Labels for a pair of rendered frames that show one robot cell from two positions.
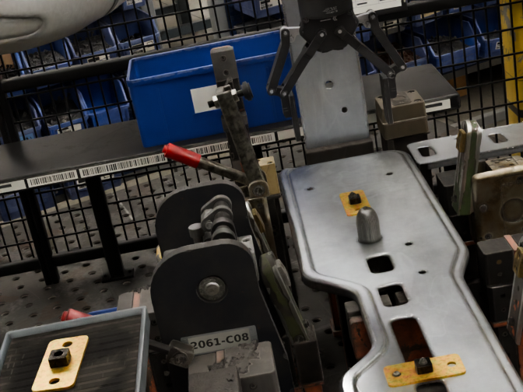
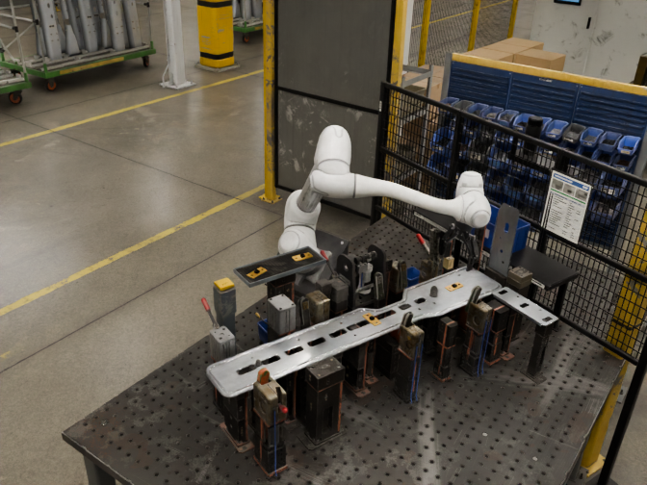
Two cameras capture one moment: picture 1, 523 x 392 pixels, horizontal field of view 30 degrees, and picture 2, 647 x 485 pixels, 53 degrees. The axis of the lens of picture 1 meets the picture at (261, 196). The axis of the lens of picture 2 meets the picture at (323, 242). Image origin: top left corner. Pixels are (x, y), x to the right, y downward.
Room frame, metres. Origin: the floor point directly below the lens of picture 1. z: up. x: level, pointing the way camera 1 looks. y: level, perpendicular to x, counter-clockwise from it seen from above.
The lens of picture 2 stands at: (-0.57, -1.79, 2.56)
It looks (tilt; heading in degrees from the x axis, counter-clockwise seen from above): 29 degrees down; 54
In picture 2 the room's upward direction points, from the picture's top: 2 degrees clockwise
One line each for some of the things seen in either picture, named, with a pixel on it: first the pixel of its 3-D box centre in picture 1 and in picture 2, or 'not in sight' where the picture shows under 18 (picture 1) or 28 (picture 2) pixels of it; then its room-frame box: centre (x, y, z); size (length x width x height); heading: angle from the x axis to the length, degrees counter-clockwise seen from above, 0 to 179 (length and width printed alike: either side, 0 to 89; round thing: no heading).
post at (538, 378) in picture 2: not in sight; (538, 348); (1.50, -0.52, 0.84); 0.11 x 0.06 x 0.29; 90
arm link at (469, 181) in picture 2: not in sight; (470, 191); (1.34, -0.15, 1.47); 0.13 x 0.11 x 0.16; 55
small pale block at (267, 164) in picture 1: (282, 264); (444, 291); (1.43, -0.01, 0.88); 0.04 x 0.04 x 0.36; 0
